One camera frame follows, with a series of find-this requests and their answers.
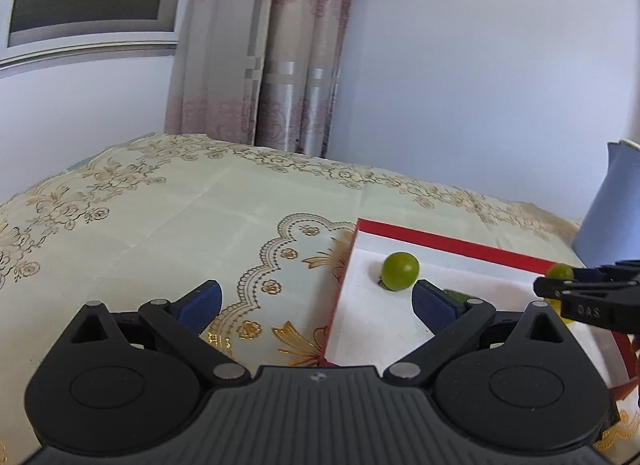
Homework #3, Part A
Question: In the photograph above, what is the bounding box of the light blue electric kettle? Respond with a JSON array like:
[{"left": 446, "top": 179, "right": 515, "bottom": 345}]
[{"left": 571, "top": 140, "right": 640, "bottom": 269}]

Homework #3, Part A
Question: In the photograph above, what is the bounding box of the red cardboard box tray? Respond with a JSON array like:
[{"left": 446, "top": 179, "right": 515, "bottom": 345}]
[{"left": 322, "top": 218, "right": 640, "bottom": 401}]

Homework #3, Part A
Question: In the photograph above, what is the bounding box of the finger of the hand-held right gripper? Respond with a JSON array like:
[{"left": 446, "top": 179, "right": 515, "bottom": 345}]
[
  {"left": 533, "top": 275, "right": 640, "bottom": 334},
  {"left": 572, "top": 260, "right": 640, "bottom": 282}
]

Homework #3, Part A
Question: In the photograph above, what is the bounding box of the green tomato with stem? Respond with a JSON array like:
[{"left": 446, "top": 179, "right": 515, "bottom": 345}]
[{"left": 380, "top": 251, "right": 421, "bottom": 292}]

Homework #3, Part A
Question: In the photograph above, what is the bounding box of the pink floral curtain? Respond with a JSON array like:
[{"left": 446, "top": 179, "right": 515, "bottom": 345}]
[{"left": 164, "top": 0, "right": 362, "bottom": 159}]

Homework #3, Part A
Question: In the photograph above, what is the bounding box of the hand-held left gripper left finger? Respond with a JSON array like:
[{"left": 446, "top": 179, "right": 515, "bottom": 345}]
[{"left": 65, "top": 280, "right": 252, "bottom": 388}]

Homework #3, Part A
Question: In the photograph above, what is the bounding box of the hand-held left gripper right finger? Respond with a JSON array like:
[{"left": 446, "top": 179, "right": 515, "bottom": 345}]
[{"left": 382, "top": 279, "right": 593, "bottom": 388}]

